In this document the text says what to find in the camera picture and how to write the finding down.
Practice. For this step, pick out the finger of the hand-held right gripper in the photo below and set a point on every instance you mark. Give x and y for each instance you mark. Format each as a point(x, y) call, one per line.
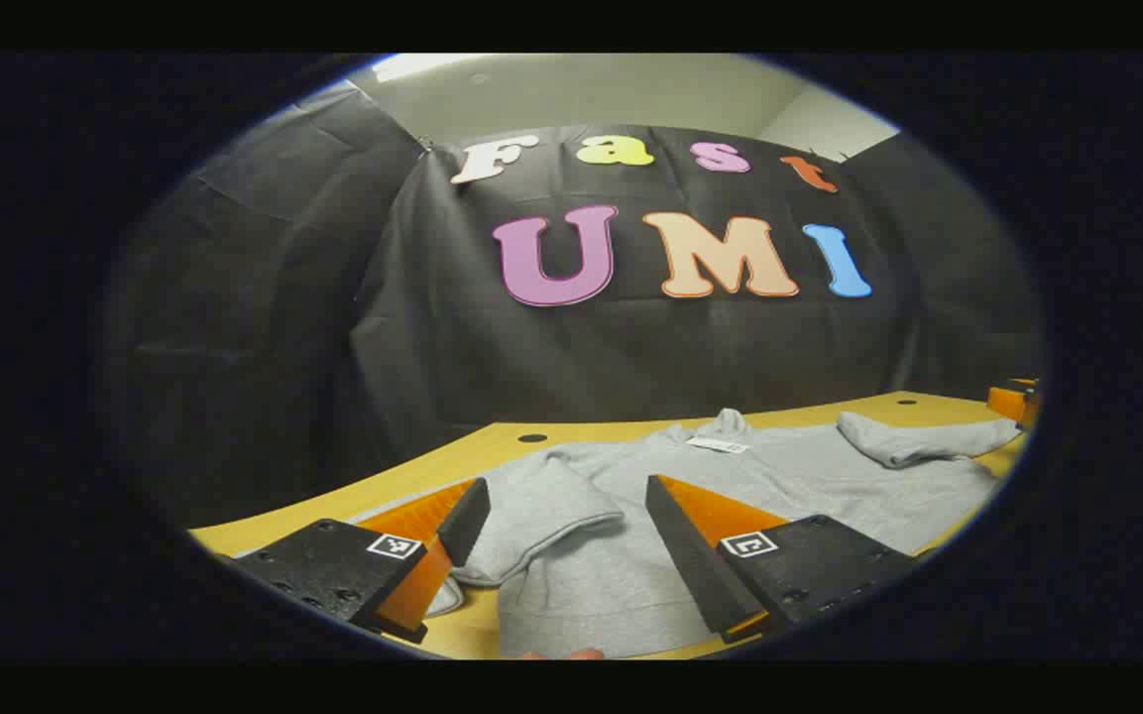
point(1012, 403)

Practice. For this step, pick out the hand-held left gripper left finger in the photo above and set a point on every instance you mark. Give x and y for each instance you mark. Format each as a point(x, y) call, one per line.
point(467, 521)

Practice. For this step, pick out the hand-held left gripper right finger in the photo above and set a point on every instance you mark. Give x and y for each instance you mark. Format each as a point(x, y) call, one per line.
point(690, 565)

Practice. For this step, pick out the grey sweatshirt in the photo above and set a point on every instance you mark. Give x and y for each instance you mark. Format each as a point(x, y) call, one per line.
point(630, 466)

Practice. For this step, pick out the black backdrop cloth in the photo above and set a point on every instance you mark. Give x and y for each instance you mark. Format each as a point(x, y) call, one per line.
point(630, 357)

